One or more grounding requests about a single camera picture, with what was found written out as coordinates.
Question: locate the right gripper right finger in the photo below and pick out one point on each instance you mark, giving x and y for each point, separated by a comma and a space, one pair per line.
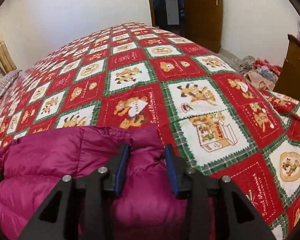
216, 207

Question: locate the brown wooden door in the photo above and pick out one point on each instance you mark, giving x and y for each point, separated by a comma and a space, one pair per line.
203, 23

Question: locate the clothes pile on floor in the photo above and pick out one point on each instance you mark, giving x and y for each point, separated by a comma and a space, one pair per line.
260, 73

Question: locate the striped pillow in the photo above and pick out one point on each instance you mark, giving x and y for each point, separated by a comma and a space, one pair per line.
7, 80

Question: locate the wooden dresser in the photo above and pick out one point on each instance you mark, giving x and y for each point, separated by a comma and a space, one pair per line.
289, 78

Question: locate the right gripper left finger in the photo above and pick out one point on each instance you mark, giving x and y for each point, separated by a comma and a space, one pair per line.
59, 214

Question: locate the beige floral curtain right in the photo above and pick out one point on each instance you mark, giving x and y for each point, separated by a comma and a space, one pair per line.
6, 63

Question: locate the red patterned bedspread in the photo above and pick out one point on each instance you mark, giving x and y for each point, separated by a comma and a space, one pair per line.
146, 87

